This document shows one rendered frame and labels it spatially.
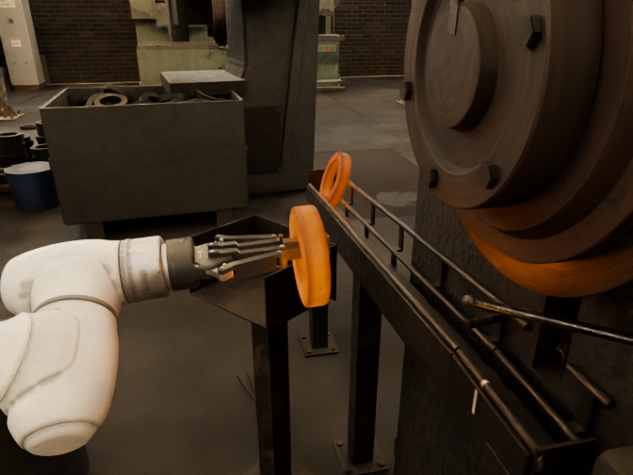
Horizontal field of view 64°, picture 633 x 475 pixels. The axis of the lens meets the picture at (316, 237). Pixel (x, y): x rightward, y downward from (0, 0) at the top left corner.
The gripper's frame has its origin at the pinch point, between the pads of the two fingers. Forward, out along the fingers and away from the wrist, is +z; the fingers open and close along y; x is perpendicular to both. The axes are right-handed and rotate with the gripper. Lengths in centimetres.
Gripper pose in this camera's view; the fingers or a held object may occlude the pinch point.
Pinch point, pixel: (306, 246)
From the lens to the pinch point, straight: 76.5
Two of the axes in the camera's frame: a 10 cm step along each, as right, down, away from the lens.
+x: -0.5, -9.1, -4.1
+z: 9.8, -1.3, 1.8
